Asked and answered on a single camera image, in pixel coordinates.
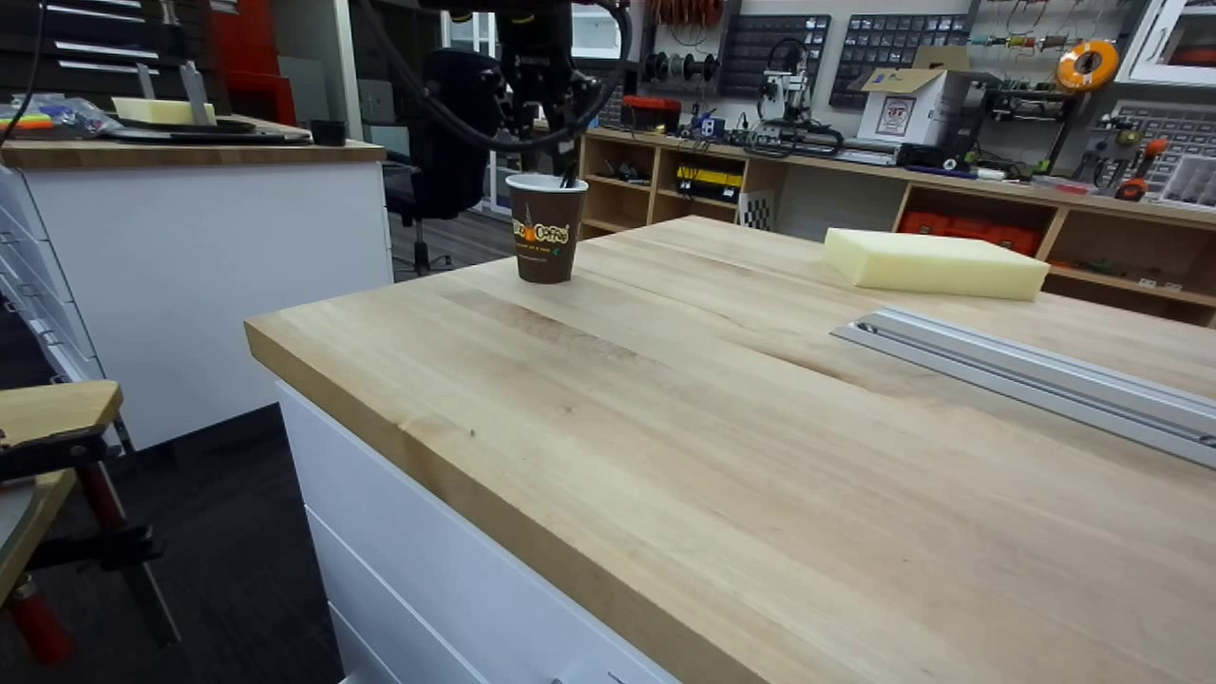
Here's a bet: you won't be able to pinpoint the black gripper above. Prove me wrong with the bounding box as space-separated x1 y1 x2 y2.
493 0 606 173

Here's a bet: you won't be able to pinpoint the brown paper coffee cup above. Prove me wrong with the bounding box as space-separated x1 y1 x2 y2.
501 171 595 290

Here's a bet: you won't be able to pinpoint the red toolbox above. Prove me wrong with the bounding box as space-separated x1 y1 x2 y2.
619 92 684 128

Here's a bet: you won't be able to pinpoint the white glass door cabinet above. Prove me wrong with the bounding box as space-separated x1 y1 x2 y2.
436 0 630 67

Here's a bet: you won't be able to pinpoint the black office chair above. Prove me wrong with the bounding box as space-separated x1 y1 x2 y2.
383 50 511 277

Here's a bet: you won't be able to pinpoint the yellow black tool case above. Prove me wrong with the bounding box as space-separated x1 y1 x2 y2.
674 164 748 206

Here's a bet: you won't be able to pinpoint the black pegboard tool panel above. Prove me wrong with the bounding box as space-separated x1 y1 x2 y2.
720 10 834 101
828 10 977 111

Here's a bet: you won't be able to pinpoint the red cabinet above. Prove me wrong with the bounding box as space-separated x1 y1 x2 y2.
204 0 304 126

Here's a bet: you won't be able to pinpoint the white cardboard box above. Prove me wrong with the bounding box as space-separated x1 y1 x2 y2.
857 45 986 153

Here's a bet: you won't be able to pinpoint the yellow foam pad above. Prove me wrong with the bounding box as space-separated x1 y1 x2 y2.
111 93 201 128

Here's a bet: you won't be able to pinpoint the white counter with wood top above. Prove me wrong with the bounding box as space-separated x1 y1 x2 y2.
0 133 394 452

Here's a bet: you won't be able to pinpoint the pale yellow foam block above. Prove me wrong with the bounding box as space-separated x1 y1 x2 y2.
819 225 1053 302

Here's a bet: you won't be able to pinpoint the red storage bin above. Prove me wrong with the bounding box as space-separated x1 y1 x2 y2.
899 206 1048 258

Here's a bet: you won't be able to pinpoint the white table drawer base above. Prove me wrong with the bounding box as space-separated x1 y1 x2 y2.
270 377 678 684

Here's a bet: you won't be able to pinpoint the wooden shelving workbench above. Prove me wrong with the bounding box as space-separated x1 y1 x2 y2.
573 117 1216 330

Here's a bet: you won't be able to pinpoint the orange tape roll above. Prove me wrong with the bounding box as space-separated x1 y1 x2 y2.
1053 35 1127 93

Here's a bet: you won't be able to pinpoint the stacked white panels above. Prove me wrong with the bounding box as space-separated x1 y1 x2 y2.
0 164 107 382

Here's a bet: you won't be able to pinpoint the wooden folding workbench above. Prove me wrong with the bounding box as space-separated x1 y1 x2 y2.
0 377 184 648

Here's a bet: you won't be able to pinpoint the orange power drill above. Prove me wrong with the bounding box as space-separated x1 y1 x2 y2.
1113 133 1173 206

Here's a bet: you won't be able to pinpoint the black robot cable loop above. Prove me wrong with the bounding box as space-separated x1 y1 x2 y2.
356 0 640 159

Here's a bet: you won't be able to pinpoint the aluminium extrusion rail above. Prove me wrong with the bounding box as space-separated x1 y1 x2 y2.
828 301 1216 471

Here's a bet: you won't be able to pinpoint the white framed wall cabinet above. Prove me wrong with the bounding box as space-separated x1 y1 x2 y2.
1119 0 1216 92

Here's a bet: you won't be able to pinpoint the red clamp handle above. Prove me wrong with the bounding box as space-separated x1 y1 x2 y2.
7 589 78 674

